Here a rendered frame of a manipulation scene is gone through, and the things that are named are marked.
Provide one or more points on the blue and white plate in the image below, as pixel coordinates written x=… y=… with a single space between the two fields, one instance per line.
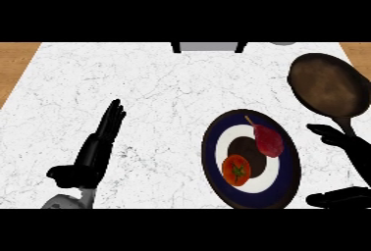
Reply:
x=285 y=157

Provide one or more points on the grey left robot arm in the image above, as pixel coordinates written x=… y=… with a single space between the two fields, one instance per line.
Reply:
x=67 y=202

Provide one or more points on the dark brown frying pan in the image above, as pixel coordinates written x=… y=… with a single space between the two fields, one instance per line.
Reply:
x=332 y=86

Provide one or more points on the red tomato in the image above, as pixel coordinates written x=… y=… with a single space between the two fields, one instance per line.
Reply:
x=237 y=170

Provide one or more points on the dark red pear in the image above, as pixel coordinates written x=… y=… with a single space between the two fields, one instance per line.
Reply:
x=268 y=140

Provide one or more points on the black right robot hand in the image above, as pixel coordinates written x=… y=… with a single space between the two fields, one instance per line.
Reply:
x=359 y=153

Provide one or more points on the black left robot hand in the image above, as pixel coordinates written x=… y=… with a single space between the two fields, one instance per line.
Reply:
x=93 y=157

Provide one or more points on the small grey object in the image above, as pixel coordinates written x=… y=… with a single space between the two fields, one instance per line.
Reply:
x=283 y=43

